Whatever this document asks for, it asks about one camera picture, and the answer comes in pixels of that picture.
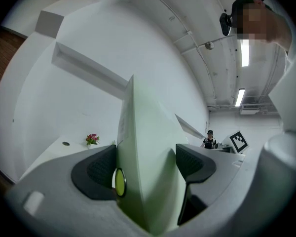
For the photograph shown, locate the white ceiling pipe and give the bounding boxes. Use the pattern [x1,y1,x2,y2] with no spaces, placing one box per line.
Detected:
[142,0,218,105]

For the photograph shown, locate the person's head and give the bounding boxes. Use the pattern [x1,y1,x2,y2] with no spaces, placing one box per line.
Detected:
[231,0,293,51]

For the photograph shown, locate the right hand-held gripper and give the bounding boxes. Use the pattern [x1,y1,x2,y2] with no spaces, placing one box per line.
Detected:
[221,130,251,155]

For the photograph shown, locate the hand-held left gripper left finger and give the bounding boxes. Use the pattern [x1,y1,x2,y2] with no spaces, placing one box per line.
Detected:
[5,144,119,237]

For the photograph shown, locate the black head-worn camera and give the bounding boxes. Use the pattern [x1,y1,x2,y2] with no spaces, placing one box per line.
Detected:
[219,12,235,37]

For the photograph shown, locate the pale green item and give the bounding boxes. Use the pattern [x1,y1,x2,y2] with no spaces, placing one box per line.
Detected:
[114,74,189,235]

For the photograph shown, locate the pink flowers in white pot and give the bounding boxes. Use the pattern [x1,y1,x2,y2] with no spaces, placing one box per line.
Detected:
[85,133,100,150]

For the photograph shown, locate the long ceiling light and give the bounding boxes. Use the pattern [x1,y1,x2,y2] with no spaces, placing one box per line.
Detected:
[241,39,250,68]
[234,87,246,108]

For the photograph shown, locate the white ceiling air vent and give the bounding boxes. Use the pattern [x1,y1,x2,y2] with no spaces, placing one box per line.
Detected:
[240,103,260,115]

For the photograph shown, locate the white ledge shelf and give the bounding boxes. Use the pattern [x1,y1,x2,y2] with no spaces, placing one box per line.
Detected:
[18,134,118,182]

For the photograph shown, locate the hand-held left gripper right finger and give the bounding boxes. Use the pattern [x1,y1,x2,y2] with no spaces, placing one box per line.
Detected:
[175,143,245,226]

